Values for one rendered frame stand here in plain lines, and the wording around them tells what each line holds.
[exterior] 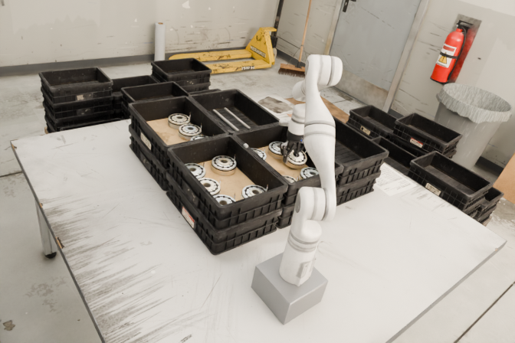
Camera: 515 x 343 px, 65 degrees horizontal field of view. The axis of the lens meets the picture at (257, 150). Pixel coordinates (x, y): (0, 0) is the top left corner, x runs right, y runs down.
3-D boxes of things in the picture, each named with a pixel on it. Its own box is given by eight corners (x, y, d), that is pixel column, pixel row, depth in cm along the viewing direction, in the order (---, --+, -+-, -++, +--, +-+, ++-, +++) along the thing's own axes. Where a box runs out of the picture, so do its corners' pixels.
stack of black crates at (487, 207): (490, 219, 286) (505, 194, 274) (470, 233, 269) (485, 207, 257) (440, 187, 311) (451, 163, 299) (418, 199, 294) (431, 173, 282)
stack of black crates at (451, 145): (442, 187, 312) (467, 136, 288) (418, 200, 292) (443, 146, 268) (397, 159, 338) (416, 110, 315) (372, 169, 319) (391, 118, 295)
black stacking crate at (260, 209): (283, 210, 153) (289, 187, 147) (216, 236, 136) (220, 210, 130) (227, 157, 178) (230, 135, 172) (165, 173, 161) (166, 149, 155)
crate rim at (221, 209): (289, 191, 148) (290, 186, 147) (219, 215, 131) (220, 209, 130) (230, 138, 173) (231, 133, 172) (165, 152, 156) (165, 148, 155)
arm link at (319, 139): (340, 125, 117) (308, 122, 115) (339, 220, 109) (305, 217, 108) (330, 135, 125) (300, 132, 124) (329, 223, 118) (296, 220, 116)
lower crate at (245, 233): (278, 232, 159) (284, 209, 152) (213, 259, 141) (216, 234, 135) (224, 177, 184) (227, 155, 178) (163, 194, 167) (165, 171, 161)
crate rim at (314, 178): (344, 171, 165) (346, 167, 164) (289, 191, 148) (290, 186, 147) (283, 126, 191) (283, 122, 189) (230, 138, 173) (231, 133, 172)
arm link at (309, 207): (303, 200, 107) (290, 246, 116) (336, 203, 108) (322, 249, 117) (297, 179, 115) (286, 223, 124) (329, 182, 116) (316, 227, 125)
